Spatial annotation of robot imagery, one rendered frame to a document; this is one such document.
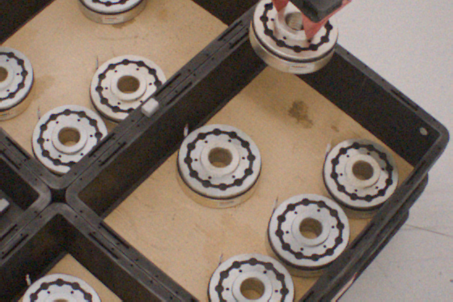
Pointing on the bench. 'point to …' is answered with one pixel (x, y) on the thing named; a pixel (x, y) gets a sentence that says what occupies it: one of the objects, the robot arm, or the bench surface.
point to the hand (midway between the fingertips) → (297, 18)
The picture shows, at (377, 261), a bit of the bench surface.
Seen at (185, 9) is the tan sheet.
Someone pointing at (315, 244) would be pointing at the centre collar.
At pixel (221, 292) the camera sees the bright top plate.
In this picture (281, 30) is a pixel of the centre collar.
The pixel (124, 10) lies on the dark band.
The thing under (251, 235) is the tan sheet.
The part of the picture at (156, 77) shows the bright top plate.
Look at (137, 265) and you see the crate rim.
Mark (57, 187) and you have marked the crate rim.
